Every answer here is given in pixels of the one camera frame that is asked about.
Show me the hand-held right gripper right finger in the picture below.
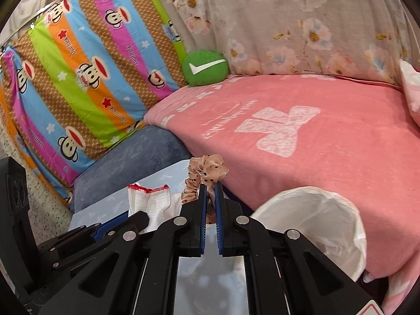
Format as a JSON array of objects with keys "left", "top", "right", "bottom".
[{"left": 215, "top": 182, "right": 373, "bottom": 315}]

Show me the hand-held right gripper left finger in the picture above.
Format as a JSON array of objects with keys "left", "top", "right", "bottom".
[{"left": 39, "top": 184, "right": 208, "bottom": 315}]

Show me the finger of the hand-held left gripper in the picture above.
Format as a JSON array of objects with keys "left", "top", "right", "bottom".
[
  {"left": 37, "top": 231, "right": 115, "bottom": 271},
  {"left": 66, "top": 211, "right": 150, "bottom": 242}
]

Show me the white cloth with red trim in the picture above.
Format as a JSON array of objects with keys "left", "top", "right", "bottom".
[{"left": 127, "top": 184, "right": 182, "bottom": 233}]

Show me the tan dotted scrunchie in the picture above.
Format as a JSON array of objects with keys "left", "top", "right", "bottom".
[{"left": 181, "top": 154, "right": 230, "bottom": 224}]

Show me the white lined trash bin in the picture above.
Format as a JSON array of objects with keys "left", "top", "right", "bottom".
[{"left": 251, "top": 186, "right": 367, "bottom": 283}]

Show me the light blue palm print table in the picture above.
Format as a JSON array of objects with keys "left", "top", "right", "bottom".
[{"left": 67, "top": 160, "right": 253, "bottom": 315}]

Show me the blue-grey velvet cushion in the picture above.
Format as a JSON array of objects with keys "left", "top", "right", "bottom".
[{"left": 70, "top": 125, "right": 192, "bottom": 214}]

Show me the pink blanket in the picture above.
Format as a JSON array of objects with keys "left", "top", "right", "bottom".
[{"left": 144, "top": 74, "right": 420, "bottom": 315}]

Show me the striped monkey print pillow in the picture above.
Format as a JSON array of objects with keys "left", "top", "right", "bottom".
[{"left": 0, "top": 0, "right": 189, "bottom": 206}]

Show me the green round check mark cushion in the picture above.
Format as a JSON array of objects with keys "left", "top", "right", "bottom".
[{"left": 182, "top": 50, "right": 229, "bottom": 87}]

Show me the grey floral cloth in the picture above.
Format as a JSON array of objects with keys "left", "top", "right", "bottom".
[{"left": 154, "top": 0, "right": 417, "bottom": 86}]

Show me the pink and white pillow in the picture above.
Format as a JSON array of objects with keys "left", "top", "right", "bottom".
[{"left": 398, "top": 59, "right": 420, "bottom": 127}]

